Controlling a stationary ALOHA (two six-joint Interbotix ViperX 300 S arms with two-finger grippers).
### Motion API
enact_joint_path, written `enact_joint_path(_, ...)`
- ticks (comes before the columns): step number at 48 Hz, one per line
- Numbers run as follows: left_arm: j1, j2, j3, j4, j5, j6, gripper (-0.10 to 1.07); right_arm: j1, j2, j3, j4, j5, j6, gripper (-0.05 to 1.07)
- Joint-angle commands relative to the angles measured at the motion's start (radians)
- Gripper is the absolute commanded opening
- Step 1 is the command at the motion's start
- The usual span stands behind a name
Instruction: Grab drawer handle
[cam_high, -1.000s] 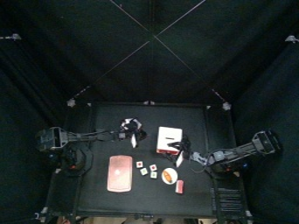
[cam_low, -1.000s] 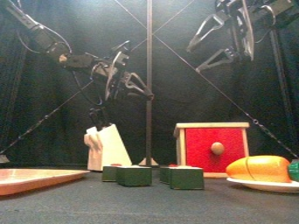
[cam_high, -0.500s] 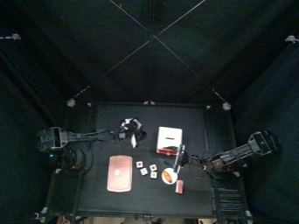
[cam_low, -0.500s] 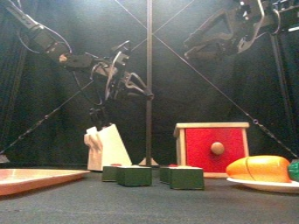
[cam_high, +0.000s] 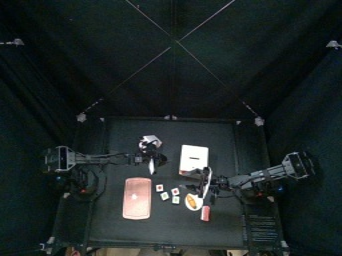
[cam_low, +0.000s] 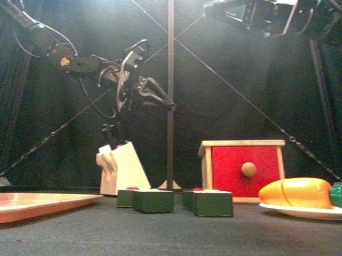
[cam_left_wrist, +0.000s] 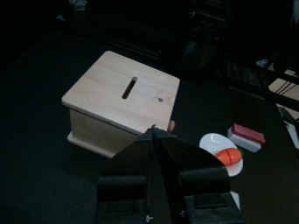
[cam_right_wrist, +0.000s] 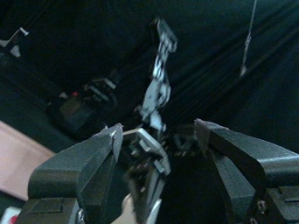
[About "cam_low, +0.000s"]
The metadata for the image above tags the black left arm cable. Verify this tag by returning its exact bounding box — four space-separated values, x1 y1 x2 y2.
12 19 120 120

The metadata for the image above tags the white plate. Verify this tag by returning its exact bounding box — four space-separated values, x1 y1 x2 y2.
258 202 342 222

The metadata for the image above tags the green wooden block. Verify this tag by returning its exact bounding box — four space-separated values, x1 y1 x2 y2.
182 187 198 211
131 188 175 214
192 189 235 218
115 187 140 209

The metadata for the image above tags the wooden drawer cabinet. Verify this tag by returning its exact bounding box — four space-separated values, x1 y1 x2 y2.
198 139 287 205

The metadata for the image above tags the orange toy carrot tip piece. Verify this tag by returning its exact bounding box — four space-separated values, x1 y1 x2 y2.
257 179 286 207

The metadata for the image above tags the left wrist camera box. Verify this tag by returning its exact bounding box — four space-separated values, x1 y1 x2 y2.
123 38 151 60

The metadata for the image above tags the orange toy carrot body piece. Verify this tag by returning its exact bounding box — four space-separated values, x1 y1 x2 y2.
281 177 335 210

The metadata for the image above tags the black handled toy knife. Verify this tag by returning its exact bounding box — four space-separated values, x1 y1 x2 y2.
114 121 130 145
102 123 119 151

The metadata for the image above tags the pale wooden tray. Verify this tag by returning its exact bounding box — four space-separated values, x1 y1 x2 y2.
0 192 104 225

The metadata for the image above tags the green toy carrot top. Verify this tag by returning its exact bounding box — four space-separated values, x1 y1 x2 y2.
329 181 342 209

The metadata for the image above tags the grey pole base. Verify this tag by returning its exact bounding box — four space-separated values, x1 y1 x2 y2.
158 179 183 192

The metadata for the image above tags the white toy knife block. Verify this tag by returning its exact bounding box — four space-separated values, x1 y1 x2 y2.
95 141 152 196

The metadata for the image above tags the grey vertical frame pole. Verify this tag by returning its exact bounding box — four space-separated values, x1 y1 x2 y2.
166 0 176 191

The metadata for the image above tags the red drawer with wooden knob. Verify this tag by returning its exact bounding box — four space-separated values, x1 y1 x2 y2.
211 145 282 198

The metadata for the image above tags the dark frame post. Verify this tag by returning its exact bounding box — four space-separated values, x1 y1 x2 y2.
309 39 335 169

